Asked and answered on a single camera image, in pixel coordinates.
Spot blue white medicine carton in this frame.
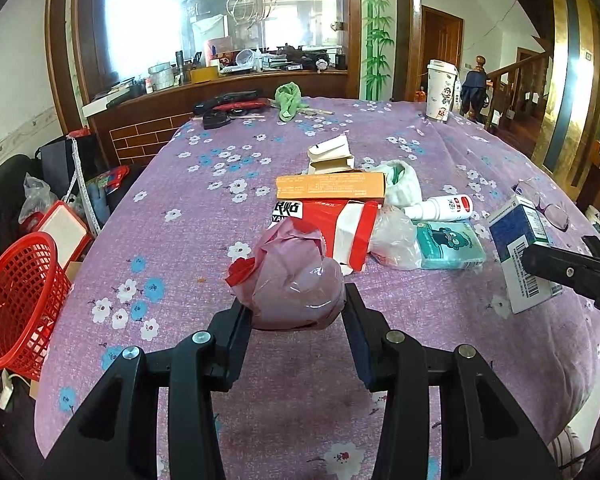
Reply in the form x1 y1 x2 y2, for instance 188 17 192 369
489 195 562 314

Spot teal tissue packet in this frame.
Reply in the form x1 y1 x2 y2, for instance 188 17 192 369
415 221 486 270

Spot small white bottle red label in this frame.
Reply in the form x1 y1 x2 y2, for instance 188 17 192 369
404 194 474 222

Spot clear plastic bag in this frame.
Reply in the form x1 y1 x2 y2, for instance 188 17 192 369
368 205 422 271

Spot white bag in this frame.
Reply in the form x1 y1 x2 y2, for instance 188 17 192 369
372 159 422 208

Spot pink plastic bag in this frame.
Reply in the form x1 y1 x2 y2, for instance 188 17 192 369
226 218 346 332

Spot orange cardboard box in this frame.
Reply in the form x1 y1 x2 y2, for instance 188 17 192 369
276 171 386 200

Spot red white foot patch box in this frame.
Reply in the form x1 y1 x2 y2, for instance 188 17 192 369
272 200 380 275

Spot white medicine box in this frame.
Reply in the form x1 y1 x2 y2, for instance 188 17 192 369
306 134 354 174

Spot eyeglasses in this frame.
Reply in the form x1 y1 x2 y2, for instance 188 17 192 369
512 179 570 232

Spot red plastic basket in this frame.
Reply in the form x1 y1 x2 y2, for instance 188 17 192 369
0 232 71 382

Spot purple floral tablecloth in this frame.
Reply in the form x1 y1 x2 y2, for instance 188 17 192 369
34 99 600 479

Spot red framed white board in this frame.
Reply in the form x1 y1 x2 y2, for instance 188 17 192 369
34 200 93 270

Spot white patterned paper cup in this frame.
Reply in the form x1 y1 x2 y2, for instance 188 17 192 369
426 60 457 122

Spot brown wooden door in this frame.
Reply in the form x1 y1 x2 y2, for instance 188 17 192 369
420 6 464 90

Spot wooden brick-pattern counter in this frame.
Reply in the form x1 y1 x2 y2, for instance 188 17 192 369
88 68 358 166

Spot black red tool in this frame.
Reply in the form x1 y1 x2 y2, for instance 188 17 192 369
193 90 270 116

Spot green cloth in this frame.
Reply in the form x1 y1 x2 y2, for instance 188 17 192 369
274 81 302 122

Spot metal pot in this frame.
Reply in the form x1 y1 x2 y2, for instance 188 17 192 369
148 62 175 91

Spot white rope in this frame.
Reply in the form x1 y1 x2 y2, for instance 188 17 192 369
59 135 103 238

